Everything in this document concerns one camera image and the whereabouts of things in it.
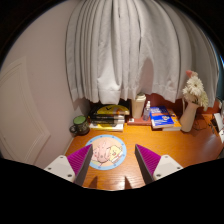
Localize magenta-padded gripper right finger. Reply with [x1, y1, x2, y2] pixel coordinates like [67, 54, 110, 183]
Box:
[134, 143, 184, 185]

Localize blue book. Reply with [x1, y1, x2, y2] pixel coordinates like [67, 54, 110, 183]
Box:
[149, 105, 175, 129]

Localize yellow and black book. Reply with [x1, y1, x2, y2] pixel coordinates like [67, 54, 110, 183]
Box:
[94, 104, 131, 117]

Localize white flat device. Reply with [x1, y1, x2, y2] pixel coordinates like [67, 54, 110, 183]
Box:
[213, 111, 224, 143]

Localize black cable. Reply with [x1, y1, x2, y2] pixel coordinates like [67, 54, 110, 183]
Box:
[194, 116, 215, 133]

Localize white curtain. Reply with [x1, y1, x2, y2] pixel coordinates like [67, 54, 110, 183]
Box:
[64, 0, 220, 105]

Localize white and pink flowers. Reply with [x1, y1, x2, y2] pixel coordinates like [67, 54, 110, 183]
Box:
[182, 69, 210, 112]

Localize cream ceramic vase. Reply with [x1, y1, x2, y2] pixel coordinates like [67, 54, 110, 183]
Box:
[179, 100, 200, 133]

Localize thin red book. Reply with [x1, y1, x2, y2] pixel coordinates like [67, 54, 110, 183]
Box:
[126, 116, 153, 127]

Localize clear spray bottle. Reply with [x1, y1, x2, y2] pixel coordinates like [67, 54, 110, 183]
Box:
[142, 100, 152, 122]

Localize dark green mug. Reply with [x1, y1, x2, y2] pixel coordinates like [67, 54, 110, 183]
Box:
[69, 115, 91, 137]

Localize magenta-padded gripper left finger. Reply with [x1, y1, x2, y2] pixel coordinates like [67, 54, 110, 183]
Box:
[43, 143, 94, 187]

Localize cream lidded container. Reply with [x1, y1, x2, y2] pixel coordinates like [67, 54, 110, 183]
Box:
[130, 92, 147, 120]

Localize round cartoon-print mouse pad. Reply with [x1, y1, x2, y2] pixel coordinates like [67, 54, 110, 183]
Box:
[85, 134, 128, 171]

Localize dark book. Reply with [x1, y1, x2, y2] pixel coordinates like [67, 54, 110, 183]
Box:
[88, 113, 127, 126]

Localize pale thin book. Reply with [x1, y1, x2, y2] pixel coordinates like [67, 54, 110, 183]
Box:
[89, 122, 125, 133]

